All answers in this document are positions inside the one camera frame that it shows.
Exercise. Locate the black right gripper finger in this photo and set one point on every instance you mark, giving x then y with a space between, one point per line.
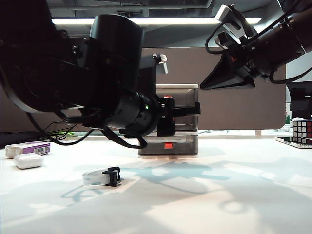
248 82
221 78

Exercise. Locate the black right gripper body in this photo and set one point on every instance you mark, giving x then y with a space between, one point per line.
243 58

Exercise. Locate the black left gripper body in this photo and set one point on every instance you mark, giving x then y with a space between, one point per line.
165 126

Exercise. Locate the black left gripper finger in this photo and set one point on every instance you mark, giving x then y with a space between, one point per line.
187 110

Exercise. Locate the transparent tape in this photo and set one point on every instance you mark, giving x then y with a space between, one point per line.
93 179

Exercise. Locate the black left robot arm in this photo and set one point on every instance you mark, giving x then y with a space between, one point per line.
48 61

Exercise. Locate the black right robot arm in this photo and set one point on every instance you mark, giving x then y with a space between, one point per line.
280 39

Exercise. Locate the smoky drawer with white paper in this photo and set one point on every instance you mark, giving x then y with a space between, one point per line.
185 146

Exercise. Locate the brown desk partition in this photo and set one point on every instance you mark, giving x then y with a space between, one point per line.
243 109

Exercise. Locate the white bottle, green label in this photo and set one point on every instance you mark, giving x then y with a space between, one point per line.
288 117

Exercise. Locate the black monitor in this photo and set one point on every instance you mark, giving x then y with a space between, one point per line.
299 100

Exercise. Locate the white flat tray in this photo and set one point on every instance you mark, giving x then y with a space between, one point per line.
282 141

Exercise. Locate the black Rubik's cube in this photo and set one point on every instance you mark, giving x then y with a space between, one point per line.
302 129

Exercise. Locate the white earbuds case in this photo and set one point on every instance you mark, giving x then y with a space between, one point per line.
28 161

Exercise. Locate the purple white barcode box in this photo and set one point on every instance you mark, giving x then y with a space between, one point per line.
24 147

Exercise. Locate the white drawer cabinet frame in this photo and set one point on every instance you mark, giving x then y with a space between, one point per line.
178 86

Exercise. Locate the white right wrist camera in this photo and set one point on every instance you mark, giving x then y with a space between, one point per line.
229 17

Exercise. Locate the white partition foot bracket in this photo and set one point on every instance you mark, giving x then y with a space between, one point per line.
258 132

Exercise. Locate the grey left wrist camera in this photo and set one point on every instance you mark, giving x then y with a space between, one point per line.
161 64

